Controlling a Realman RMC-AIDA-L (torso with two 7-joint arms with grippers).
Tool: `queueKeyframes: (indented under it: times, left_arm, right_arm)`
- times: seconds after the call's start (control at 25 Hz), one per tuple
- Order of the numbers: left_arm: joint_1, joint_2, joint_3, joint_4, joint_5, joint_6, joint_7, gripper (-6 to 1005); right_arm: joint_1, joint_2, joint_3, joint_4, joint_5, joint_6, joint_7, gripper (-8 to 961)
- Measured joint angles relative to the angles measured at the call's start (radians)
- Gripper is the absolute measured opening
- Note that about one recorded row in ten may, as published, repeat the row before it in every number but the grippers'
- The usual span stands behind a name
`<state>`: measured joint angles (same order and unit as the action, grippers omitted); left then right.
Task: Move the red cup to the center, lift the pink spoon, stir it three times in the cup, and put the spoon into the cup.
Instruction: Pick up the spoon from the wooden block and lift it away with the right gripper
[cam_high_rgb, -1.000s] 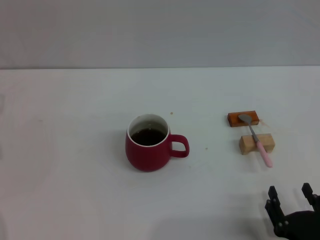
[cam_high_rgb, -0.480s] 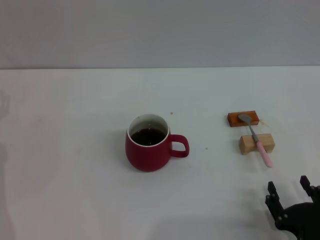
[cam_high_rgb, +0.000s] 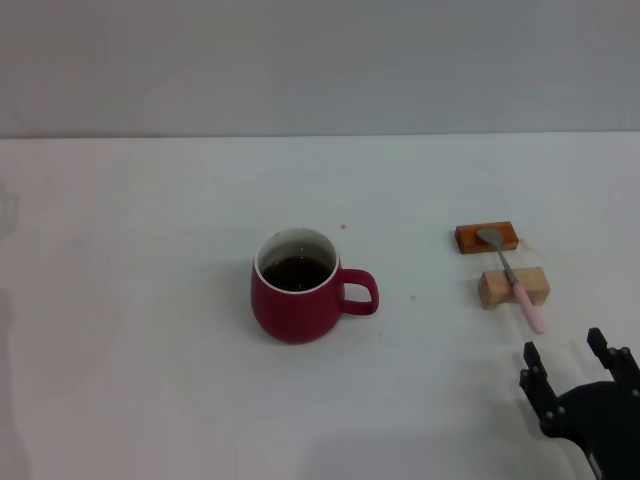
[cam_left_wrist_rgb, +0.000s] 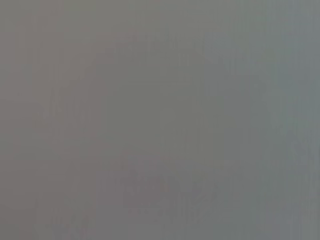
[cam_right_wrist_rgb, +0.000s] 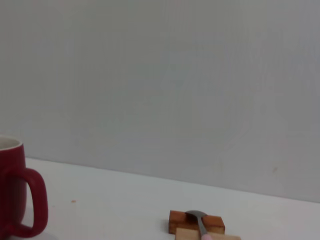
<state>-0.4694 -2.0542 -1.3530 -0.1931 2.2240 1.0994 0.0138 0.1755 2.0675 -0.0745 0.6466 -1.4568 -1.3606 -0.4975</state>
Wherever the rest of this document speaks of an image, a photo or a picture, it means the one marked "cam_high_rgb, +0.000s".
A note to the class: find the red ceramic cup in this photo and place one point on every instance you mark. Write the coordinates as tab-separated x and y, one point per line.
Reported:
295	315

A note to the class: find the dark orange wooden block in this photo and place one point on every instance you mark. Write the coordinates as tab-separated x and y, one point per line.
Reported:
467	240

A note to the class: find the light notched wooden block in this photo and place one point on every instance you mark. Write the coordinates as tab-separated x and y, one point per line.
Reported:
492	287

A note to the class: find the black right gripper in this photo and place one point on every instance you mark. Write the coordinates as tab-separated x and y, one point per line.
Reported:
605	425

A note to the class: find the dark brown coffee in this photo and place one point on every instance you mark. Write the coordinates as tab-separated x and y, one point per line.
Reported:
297	274

